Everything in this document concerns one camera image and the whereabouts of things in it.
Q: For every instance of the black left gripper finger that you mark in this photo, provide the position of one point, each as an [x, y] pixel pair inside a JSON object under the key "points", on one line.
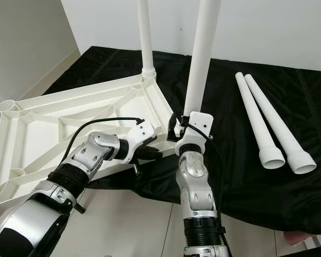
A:
{"points": [[147, 153]]}

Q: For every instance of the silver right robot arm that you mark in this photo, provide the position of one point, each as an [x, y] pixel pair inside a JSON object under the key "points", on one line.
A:
{"points": [[198, 187]]}

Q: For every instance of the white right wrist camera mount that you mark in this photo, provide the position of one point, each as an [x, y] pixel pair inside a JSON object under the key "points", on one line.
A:
{"points": [[198, 126]]}

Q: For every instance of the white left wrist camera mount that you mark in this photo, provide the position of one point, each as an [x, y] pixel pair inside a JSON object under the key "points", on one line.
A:
{"points": [[142, 136]]}

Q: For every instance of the black cloth table cover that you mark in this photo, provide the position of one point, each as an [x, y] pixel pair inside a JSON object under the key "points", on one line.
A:
{"points": [[262, 198]]}

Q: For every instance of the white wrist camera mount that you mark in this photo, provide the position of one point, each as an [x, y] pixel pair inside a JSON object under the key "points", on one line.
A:
{"points": [[142, 136], [198, 126]]}

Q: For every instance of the white plastic children table top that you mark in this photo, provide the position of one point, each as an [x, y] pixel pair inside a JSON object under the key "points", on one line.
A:
{"points": [[37, 134]]}

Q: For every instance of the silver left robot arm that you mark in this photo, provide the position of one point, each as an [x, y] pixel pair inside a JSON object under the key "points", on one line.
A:
{"points": [[75, 166]]}

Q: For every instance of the white plastic table leg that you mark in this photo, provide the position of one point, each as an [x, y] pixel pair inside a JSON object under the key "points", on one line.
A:
{"points": [[283, 126], [145, 37], [200, 53], [257, 120]]}

